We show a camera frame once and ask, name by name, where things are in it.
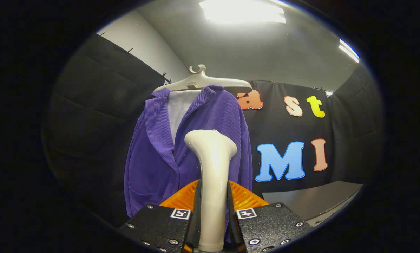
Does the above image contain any purple corduroy jacket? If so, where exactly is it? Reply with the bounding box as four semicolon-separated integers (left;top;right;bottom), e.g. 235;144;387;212
124;85;253;243

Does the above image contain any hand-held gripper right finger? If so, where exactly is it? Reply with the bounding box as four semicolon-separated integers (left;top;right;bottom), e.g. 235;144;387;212
227;180;313;253

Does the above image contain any grey cabinet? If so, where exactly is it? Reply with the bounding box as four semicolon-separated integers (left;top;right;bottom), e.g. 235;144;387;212
262;181;363;227

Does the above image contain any white garment steamer head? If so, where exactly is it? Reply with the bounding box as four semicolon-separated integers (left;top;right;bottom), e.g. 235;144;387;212
184;129;238;252

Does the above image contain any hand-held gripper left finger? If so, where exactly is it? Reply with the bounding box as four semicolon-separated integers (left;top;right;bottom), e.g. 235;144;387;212
118;179;202;253

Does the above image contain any double ceiling light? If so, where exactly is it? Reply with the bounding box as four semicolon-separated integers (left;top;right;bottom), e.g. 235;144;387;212
339;39;360;63

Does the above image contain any white fabric panel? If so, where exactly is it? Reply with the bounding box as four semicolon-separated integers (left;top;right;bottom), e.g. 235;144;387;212
167;90;202;143

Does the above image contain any white plastic clothes hanger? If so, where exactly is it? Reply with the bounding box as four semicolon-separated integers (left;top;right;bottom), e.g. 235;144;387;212
153;64;252;94

